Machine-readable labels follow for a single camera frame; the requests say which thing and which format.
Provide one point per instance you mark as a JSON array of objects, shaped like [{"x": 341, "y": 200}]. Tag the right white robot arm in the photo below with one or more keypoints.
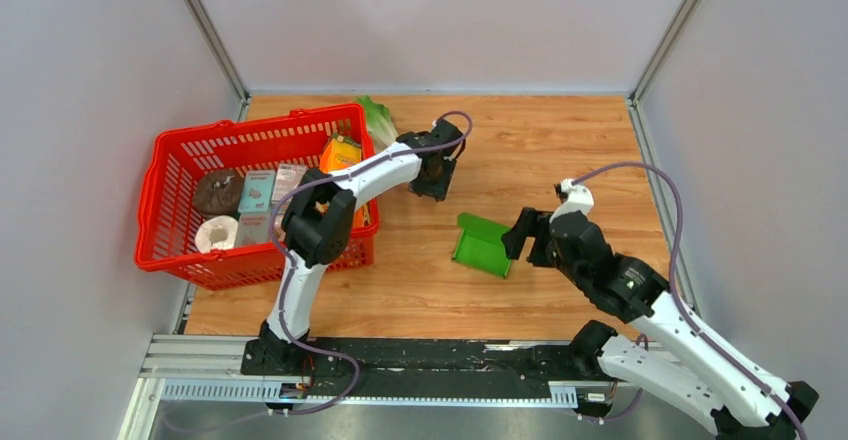
[{"x": 709, "y": 380}]

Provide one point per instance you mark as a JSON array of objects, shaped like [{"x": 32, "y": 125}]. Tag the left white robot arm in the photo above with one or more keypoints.
[{"x": 318, "y": 221}]

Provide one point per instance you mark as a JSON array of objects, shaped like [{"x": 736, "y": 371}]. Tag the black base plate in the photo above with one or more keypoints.
[{"x": 418, "y": 369}]

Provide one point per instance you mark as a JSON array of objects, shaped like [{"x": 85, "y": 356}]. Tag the grey pink flat box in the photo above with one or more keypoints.
[{"x": 253, "y": 229}]

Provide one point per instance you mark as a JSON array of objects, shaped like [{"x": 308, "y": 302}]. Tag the green paper box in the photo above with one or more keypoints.
[{"x": 479, "y": 245}]

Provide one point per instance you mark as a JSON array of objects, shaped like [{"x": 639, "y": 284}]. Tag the orange yellow carton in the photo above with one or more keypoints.
[{"x": 340, "y": 152}]

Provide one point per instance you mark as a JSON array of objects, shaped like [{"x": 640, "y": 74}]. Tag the pink small box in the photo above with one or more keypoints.
[{"x": 288, "y": 177}]

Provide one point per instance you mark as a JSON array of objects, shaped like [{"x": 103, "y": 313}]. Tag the red plastic basket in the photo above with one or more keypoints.
[{"x": 166, "y": 218}]

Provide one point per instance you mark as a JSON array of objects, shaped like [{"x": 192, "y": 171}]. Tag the teal small box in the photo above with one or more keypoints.
[{"x": 257, "y": 191}]

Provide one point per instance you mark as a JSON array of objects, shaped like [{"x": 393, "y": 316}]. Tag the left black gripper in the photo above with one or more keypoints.
[{"x": 439, "y": 189}]

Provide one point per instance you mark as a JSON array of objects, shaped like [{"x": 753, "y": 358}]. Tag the brown round bread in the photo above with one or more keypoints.
[{"x": 218, "y": 193}]

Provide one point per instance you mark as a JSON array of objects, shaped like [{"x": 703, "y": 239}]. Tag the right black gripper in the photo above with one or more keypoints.
[{"x": 513, "y": 240}]

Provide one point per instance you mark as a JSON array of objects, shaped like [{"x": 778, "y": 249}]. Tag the green lettuce head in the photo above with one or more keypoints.
[{"x": 379, "y": 124}]

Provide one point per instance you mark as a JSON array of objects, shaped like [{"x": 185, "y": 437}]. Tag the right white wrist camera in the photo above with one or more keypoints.
[{"x": 574, "y": 197}]

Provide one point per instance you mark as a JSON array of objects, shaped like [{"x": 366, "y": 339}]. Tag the white toilet paper roll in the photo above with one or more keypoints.
[{"x": 218, "y": 233}]

